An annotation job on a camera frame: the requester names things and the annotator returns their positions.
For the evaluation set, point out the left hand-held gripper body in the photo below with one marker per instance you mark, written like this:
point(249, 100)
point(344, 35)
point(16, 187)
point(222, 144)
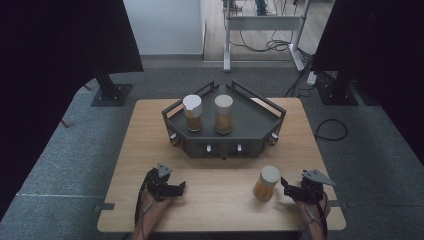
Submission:
point(158, 185)

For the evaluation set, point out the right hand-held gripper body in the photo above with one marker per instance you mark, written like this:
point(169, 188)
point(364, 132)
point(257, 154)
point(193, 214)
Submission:
point(313, 190)

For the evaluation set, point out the wide jar with orange contents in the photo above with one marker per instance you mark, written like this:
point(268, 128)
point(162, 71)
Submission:
point(269, 175)

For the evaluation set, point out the black corner shelf rack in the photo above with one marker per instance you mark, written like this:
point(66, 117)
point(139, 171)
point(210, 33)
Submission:
point(253, 116)

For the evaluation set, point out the jar with white spouted lid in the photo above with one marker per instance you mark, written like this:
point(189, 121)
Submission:
point(192, 106)

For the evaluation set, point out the slim jar with grey lid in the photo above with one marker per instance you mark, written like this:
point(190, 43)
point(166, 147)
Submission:
point(223, 106)

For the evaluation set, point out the person's right hand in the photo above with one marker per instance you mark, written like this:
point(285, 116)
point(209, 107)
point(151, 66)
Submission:
point(308, 208)

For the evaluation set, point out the person's left hand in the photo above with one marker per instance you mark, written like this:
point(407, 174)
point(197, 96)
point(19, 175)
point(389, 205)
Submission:
point(156, 207)

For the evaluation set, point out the dark floor tape strip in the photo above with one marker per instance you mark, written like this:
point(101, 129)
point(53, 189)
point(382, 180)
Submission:
point(105, 206)

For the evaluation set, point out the black metal stand base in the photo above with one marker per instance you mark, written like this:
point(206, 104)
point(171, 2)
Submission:
point(336, 93)
point(111, 95)

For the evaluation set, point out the white power strip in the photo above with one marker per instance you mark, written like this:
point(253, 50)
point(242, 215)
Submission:
point(312, 78)

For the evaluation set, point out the black curtain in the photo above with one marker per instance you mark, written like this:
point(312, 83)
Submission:
point(383, 50)
point(40, 66)

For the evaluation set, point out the white desk frame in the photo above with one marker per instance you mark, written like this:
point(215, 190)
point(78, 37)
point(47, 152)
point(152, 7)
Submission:
point(263, 22)

